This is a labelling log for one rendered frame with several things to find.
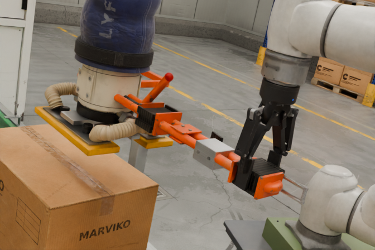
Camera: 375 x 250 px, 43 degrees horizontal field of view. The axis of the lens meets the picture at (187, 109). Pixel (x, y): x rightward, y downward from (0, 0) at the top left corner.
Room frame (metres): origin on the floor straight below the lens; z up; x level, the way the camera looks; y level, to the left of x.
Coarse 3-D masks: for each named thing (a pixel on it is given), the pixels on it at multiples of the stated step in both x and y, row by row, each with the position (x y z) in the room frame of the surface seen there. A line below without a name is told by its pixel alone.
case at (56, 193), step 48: (0, 144) 1.52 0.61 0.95; (48, 144) 1.60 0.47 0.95; (0, 192) 1.39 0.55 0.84; (48, 192) 1.26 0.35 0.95; (96, 192) 1.32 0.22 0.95; (144, 192) 1.42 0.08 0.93; (0, 240) 1.37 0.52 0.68; (48, 240) 1.18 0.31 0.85; (96, 240) 1.30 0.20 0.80; (144, 240) 1.45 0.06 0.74
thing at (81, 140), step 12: (36, 108) 1.38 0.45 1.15; (48, 108) 1.38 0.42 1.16; (60, 108) 1.34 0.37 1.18; (48, 120) 1.32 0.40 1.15; (60, 120) 1.30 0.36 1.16; (60, 132) 1.26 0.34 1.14; (72, 132) 1.24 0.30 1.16; (84, 132) 1.24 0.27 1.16; (84, 144) 1.18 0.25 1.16; (96, 144) 1.19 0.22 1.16; (108, 144) 1.21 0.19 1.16
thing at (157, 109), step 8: (144, 104) 1.19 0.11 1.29; (152, 104) 1.21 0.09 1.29; (160, 104) 1.23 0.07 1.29; (144, 112) 1.15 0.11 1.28; (152, 112) 1.17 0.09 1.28; (160, 112) 1.18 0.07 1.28; (168, 112) 1.20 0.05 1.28; (176, 112) 1.17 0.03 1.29; (136, 120) 1.17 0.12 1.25; (144, 120) 1.16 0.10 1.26; (152, 120) 1.13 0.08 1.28; (160, 120) 1.14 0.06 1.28; (168, 120) 1.15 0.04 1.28; (144, 128) 1.14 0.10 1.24; (152, 128) 1.13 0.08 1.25; (160, 128) 1.14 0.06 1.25
